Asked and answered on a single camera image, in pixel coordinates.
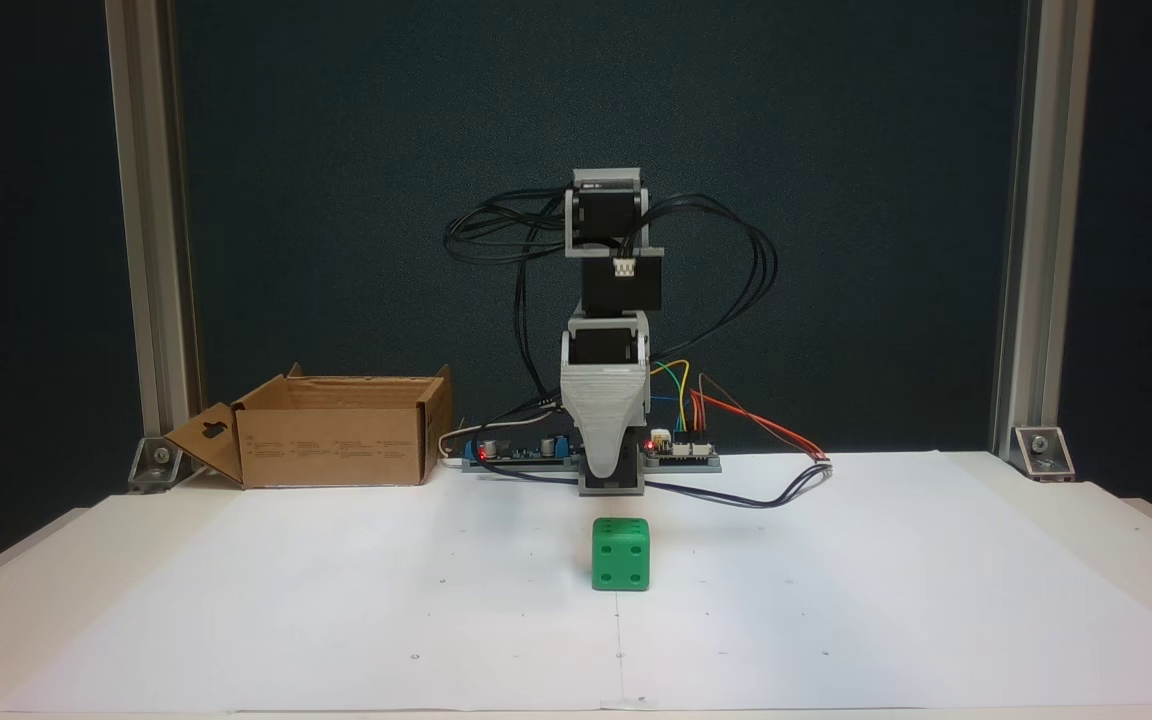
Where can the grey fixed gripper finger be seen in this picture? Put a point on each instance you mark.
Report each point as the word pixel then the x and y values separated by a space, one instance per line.
pixel 606 415

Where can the green dice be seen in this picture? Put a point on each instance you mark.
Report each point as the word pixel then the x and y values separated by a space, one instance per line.
pixel 621 562

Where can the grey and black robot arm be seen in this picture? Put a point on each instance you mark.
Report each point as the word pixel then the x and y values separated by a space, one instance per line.
pixel 621 285

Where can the circuit board with jumper pins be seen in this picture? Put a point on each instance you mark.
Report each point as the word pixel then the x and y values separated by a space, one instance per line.
pixel 681 450

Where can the blue circuit board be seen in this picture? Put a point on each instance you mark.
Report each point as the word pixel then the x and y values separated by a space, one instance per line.
pixel 516 452

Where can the brown cardboard box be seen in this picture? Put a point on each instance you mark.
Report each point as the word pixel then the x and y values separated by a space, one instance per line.
pixel 326 445

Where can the metal corner bracket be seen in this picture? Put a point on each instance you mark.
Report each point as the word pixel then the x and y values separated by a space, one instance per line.
pixel 158 460
pixel 1042 450

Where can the aluminium frame post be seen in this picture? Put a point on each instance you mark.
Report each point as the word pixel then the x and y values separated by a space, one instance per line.
pixel 151 250
pixel 1036 250

